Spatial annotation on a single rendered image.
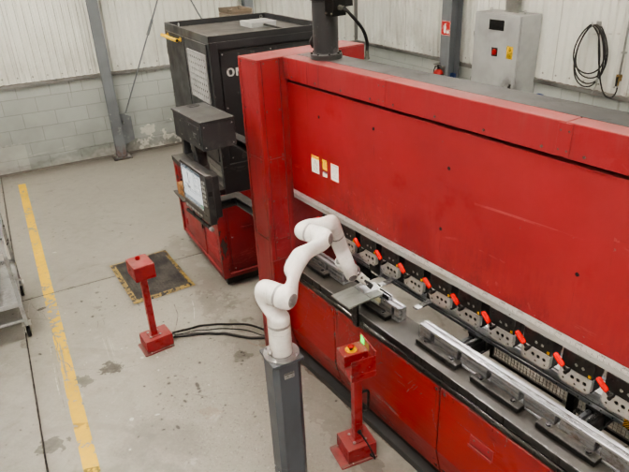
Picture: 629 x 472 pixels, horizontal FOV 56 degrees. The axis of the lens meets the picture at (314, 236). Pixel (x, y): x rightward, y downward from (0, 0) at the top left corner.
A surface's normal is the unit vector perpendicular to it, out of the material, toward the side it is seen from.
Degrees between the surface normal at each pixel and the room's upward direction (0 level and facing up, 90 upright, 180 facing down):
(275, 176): 90
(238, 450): 0
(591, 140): 90
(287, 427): 90
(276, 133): 90
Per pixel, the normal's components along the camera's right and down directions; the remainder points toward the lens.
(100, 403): -0.04, -0.89
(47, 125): 0.47, 0.38
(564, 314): -0.82, 0.29
